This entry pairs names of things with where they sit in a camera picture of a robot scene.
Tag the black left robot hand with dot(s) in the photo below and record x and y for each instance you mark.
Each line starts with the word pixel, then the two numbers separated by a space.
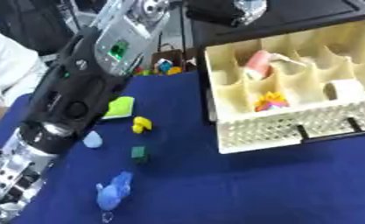
pixel 216 11

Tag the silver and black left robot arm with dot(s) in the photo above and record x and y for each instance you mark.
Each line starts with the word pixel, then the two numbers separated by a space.
pixel 70 96

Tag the pale drawer with compartments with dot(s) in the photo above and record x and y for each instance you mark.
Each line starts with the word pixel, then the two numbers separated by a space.
pixel 292 131

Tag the brown box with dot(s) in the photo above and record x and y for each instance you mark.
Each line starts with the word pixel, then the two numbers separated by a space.
pixel 170 55

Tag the yellow toy piece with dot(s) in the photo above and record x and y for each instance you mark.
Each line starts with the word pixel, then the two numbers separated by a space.
pixel 174 70

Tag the blue and white toy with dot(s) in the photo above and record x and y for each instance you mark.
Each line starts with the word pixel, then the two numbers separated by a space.
pixel 164 66

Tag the black cabinet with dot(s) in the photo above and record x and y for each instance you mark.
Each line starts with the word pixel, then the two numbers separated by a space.
pixel 302 20

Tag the yellow duck toy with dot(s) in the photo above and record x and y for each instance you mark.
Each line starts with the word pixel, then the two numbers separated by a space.
pixel 141 124

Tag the yellow-green flat block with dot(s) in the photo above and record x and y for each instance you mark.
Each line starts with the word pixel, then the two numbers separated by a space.
pixel 120 108

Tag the white tape roll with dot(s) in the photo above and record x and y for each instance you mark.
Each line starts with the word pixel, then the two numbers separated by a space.
pixel 346 89

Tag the green cube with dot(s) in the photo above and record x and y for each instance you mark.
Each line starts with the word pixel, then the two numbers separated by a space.
pixel 139 154

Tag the light blue small piece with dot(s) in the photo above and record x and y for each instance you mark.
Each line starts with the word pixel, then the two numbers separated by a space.
pixel 92 139

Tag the black bag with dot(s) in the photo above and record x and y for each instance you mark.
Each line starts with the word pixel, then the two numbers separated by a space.
pixel 32 20

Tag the blue elephant soft toy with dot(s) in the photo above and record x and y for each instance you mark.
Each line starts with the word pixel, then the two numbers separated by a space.
pixel 114 191

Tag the person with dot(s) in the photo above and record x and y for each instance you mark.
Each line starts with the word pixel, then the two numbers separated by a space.
pixel 9 67

